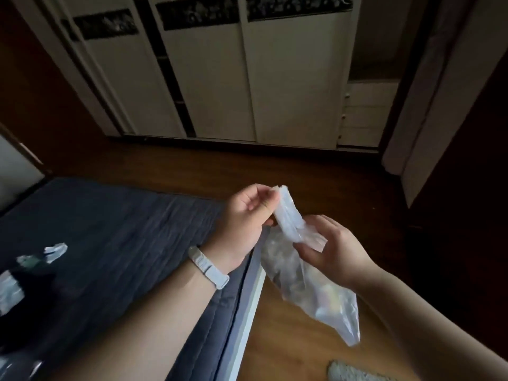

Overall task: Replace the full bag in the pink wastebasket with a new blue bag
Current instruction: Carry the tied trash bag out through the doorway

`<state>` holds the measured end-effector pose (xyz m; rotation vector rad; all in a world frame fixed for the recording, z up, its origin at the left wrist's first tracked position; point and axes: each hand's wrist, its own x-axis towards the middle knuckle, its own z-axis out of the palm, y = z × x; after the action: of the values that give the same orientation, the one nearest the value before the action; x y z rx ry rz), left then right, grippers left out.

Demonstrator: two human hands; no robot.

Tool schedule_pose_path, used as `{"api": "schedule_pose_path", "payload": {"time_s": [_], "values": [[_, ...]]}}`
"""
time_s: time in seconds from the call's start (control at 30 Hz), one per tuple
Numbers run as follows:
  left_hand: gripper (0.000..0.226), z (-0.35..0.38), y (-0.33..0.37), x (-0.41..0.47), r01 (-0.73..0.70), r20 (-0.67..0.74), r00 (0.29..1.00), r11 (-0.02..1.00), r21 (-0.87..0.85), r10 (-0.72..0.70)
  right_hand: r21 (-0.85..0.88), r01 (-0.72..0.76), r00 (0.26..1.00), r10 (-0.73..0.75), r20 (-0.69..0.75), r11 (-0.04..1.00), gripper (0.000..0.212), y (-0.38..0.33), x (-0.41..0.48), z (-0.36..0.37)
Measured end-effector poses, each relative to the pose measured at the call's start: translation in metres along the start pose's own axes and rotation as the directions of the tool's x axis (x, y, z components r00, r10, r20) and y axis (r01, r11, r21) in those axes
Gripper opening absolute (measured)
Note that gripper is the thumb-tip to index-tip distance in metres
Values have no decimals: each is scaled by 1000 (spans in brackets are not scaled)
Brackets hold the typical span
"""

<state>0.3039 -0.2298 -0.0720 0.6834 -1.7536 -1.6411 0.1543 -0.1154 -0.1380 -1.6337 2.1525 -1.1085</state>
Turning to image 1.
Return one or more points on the person's right hand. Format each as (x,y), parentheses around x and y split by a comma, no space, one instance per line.
(337,253)

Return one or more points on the person's left hand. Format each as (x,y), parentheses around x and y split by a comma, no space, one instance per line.
(242,230)

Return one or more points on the clear plastic trash bag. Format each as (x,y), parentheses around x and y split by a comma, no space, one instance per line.
(333,313)

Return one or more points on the person's right forearm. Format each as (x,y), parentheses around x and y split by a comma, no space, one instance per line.
(436,337)

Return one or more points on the person's left forearm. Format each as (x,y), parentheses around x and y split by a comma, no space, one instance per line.
(143,333)

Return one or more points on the white band smartwatch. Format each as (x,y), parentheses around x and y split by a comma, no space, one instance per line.
(206,267)

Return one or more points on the blue quilted mattress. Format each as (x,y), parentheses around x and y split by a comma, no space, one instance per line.
(131,234)

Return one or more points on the grey shaggy floor mat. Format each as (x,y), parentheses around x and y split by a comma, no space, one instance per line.
(357,373)

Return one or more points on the white wardrobe drawers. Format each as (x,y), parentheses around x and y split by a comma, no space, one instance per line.
(369,115)

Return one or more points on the crumpled white wrapper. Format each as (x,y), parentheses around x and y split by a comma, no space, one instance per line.
(55,251)

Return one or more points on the black garment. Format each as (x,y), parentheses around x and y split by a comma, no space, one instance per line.
(27,301)

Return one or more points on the white plastic packet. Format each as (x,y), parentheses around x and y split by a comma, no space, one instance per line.
(10,293)

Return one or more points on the white bed frame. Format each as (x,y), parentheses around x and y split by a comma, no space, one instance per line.
(246,321)

